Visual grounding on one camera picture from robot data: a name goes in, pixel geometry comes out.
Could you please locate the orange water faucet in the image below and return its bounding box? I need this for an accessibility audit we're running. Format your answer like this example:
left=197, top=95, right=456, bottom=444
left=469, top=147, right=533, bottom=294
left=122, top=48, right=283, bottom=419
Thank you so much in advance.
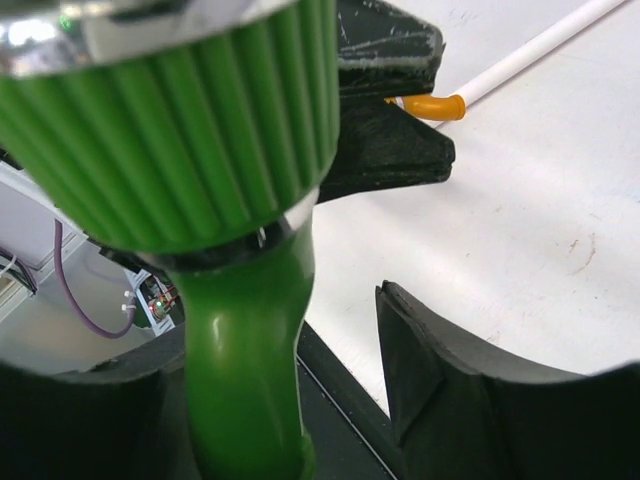
left=385, top=94, right=466, bottom=122

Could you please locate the green water faucet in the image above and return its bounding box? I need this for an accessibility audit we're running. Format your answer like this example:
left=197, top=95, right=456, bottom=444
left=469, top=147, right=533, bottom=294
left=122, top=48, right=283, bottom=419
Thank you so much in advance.
left=1, top=1, right=339, bottom=479

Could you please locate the left white cable duct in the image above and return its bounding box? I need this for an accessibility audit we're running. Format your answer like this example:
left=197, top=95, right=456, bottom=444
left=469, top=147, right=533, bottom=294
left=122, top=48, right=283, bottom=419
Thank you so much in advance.
left=146, top=305, right=175, bottom=337

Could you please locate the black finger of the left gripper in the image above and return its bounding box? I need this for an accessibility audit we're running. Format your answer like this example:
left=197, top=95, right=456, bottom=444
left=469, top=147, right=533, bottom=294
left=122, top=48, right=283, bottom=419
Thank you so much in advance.
left=337, top=0, right=445, bottom=98
left=318, top=99, right=456, bottom=203

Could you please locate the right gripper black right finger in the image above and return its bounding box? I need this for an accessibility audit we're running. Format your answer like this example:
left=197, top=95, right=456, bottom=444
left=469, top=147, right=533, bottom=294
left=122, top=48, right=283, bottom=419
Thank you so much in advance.
left=376, top=281, right=639, bottom=479

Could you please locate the white pipe assembly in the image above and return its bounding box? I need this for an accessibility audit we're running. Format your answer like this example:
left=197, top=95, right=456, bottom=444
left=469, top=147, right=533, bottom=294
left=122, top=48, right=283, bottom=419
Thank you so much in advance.
left=455, top=0, right=625, bottom=108

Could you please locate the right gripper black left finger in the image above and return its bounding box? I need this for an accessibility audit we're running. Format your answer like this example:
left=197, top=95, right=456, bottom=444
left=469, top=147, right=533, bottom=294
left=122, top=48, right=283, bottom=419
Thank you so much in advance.
left=1, top=326, right=200, bottom=479

